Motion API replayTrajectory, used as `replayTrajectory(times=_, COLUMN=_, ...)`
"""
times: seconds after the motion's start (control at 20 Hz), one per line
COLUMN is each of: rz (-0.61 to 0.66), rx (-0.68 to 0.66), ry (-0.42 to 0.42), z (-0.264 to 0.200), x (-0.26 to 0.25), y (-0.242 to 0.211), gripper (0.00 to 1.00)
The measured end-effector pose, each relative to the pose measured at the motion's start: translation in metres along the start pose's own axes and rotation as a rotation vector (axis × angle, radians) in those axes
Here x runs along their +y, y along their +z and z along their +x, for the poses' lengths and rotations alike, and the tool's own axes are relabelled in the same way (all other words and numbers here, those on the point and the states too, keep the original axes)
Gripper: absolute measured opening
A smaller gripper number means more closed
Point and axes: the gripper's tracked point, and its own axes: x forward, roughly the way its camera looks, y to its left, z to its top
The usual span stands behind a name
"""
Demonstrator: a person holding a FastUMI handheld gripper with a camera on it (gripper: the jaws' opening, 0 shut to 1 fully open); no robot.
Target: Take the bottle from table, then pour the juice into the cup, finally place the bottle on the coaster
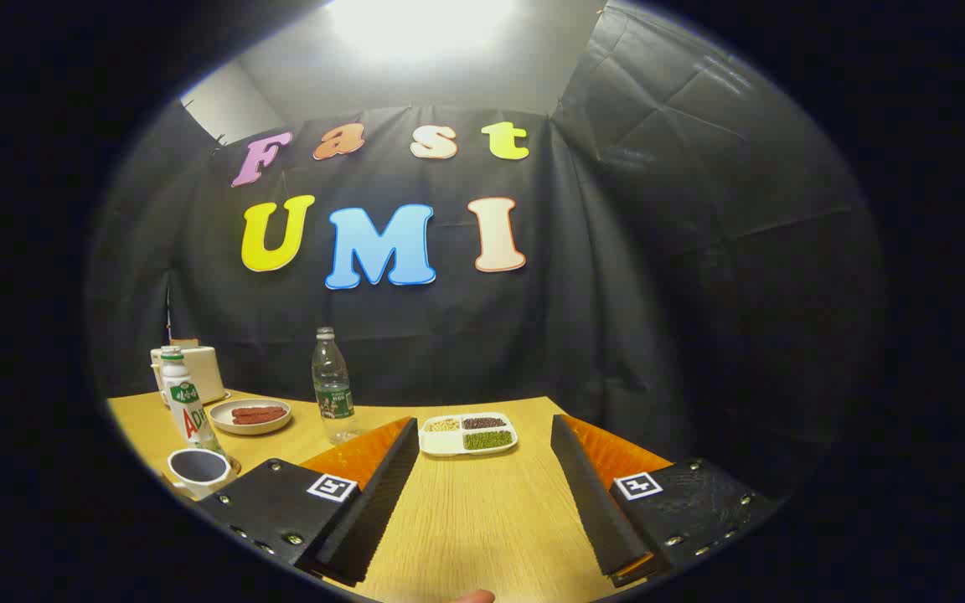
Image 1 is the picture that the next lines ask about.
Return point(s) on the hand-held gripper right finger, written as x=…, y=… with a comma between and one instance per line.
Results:
x=596, y=502

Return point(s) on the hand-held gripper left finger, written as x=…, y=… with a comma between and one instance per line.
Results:
x=374, y=502

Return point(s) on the white cup with cork knob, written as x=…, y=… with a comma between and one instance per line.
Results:
x=189, y=487

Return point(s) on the white juice bottle green label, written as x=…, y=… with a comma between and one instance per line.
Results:
x=189, y=410

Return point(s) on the clear plastic water bottle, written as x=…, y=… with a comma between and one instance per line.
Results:
x=333, y=394

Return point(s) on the white divided dish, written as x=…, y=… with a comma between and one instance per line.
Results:
x=441, y=444

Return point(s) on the pile of yellow beans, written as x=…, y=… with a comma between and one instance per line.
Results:
x=443, y=425

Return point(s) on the wooden table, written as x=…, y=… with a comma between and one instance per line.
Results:
x=482, y=519

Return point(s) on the pile of green beans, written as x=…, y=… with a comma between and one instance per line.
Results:
x=488, y=440

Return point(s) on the pile of dark beans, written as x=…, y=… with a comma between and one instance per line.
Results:
x=483, y=423

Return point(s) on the red sausage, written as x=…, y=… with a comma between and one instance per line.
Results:
x=260, y=409
x=255, y=419

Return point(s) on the round white plate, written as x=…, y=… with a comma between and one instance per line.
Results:
x=223, y=423

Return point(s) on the black backdrop cloth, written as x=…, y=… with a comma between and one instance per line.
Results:
x=449, y=335

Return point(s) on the cream toaster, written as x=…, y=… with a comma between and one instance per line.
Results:
x=208, y=373

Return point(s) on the bread slice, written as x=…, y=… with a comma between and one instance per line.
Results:
x=185, y=342

